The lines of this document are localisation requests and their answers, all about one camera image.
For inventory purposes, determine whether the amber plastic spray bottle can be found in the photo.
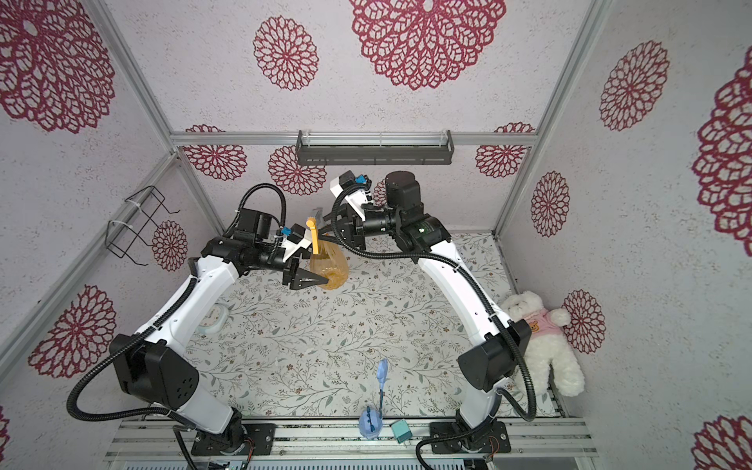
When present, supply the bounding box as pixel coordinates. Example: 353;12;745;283
309;241;350;291

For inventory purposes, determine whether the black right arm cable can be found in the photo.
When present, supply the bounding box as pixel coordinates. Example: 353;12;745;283
330;187;538;470

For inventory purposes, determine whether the white teddy bear pink shirt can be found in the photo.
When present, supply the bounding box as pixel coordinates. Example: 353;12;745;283
501;291;586;397

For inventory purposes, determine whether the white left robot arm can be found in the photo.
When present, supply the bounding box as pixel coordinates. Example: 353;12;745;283
111;209;328;454

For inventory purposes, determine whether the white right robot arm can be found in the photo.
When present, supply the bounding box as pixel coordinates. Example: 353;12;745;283
330;172;537;440

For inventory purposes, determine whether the black wire wall rack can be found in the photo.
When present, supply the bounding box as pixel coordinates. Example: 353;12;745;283
104;185;179;268

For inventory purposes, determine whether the blue spray nozzle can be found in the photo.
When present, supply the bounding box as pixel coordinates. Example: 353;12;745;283
377;358;389;414

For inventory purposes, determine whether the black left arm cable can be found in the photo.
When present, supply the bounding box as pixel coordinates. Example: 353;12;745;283
65;183;288;470

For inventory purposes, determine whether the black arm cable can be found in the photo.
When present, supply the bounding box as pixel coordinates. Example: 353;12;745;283
65;183;288;470
330;187;538;470

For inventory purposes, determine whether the black wall shelf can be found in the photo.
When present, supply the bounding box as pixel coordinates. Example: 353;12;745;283
295;130;456;166

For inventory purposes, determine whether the white round clock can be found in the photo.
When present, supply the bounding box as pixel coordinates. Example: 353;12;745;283
196;303;230;336

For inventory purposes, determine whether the teal power adapter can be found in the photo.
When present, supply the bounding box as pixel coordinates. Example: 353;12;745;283
390;419;412;444

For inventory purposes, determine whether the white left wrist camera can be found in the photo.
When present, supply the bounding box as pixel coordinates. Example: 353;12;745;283
281;224;313;262

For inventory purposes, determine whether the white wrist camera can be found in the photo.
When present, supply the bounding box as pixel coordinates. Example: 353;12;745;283
328;170;374;221
281;224;313;262

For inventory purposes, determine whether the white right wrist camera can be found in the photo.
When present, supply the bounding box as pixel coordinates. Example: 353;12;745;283
328;170;374;221

